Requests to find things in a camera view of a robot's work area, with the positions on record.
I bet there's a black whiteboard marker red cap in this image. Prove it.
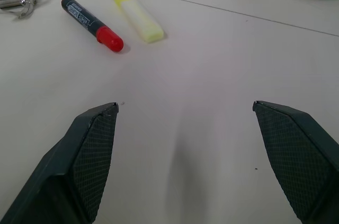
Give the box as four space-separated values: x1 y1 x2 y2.
60 0 124 53

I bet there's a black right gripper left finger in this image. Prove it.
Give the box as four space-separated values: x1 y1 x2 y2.
0 102 119 224

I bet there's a yellow highlighter pen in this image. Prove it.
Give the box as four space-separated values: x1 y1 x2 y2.
111 0 164 43

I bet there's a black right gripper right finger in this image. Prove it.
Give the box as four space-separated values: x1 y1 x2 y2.
252 100 339 224

